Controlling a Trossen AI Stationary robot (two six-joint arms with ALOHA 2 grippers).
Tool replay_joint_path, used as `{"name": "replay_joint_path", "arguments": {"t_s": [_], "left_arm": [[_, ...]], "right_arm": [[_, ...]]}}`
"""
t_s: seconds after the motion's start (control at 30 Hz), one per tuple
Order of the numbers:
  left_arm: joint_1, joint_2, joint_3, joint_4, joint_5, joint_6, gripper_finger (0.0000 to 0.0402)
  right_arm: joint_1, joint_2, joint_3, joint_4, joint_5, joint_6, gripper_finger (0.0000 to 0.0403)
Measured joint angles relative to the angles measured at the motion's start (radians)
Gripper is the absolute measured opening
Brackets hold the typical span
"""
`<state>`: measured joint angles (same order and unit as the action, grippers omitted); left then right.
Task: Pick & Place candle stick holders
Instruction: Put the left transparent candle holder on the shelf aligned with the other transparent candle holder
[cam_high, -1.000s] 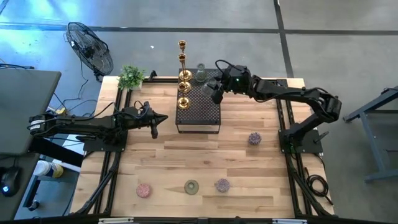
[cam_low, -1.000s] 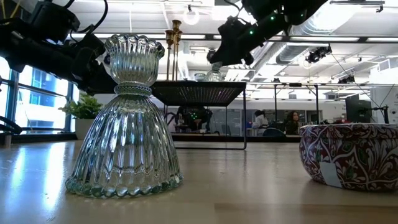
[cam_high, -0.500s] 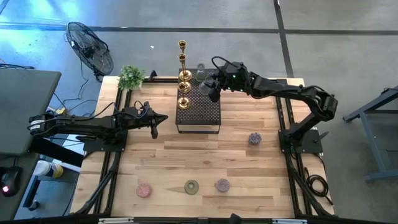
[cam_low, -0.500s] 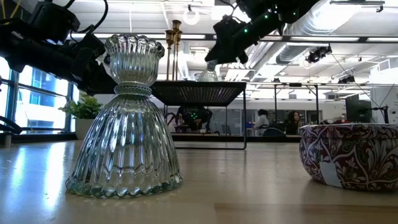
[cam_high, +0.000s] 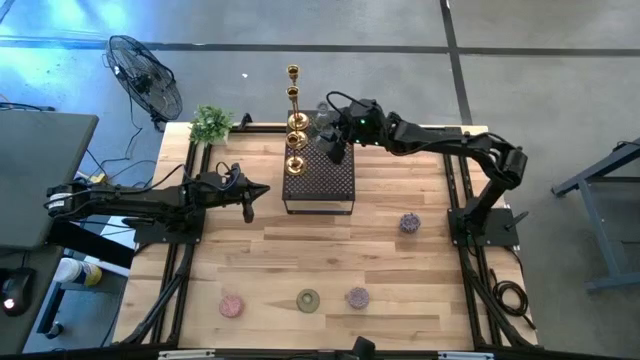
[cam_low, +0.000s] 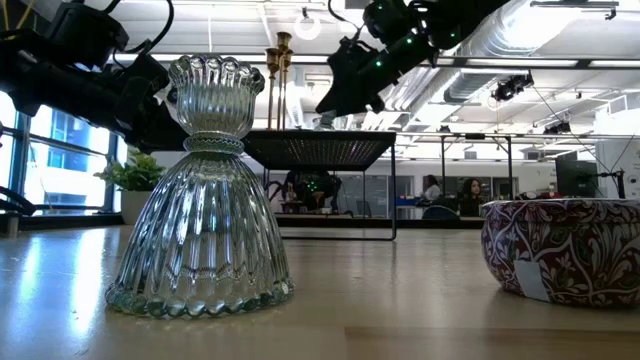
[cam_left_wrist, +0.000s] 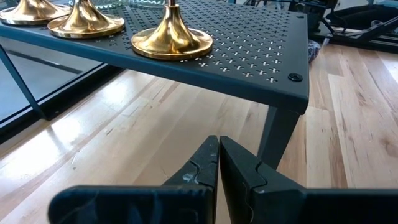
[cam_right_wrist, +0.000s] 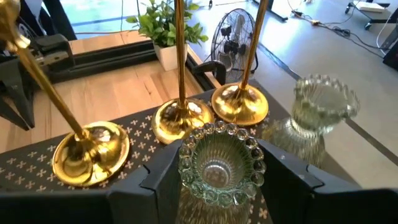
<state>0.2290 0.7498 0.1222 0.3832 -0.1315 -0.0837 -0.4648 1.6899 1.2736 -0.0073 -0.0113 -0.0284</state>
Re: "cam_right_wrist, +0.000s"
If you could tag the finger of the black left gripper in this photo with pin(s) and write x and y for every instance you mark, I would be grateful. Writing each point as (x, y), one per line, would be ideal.
(17, 93)

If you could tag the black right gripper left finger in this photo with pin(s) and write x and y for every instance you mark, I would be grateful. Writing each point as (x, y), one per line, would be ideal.
(164, 174)

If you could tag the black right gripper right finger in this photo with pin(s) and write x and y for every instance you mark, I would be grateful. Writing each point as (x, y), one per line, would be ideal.
(286, 180)

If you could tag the ribbed glass candle holder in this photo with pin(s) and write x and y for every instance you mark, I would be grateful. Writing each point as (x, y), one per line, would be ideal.
(220, 174)
(320, 105)

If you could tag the brass candlestick holder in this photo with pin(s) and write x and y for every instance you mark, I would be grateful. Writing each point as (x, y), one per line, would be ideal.
(239, 105)
(93, 155)
(183, 121)

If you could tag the black perforated metal riser shelf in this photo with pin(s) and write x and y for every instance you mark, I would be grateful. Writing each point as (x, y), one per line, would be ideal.
(31, 168)

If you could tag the green plant in white pot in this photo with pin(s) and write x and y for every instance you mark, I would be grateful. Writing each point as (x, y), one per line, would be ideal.
(168, 31)

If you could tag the black floor fan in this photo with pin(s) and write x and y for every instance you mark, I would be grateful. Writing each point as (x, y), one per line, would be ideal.
(233, 43)

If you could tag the black wheeled stand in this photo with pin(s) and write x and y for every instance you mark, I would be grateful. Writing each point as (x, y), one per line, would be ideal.
(373, 17)

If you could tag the black aluminium rig frame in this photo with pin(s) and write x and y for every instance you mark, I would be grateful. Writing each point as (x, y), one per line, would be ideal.
(109, 59)

